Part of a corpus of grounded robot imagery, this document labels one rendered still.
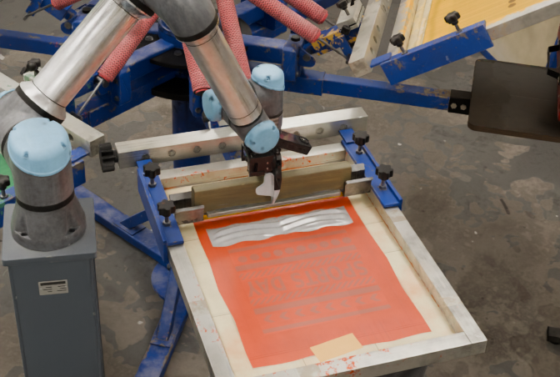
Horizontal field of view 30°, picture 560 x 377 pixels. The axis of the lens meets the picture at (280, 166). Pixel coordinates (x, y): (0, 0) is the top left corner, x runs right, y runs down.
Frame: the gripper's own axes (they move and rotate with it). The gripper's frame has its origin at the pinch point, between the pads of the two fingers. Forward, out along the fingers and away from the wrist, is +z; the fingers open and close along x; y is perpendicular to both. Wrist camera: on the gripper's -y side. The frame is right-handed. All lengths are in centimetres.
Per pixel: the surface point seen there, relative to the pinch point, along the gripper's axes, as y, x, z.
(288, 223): -1.9, 7.6, 4.5
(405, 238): -25.8, 23.8, 1.8
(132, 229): 17, -112, 95
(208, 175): 12.3, -15.1, 3.0
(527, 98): -90, -32, 6
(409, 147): -112, -143, 101
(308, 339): 6.2, 46.0, 5.2
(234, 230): 11.5, 6.1, 4.8
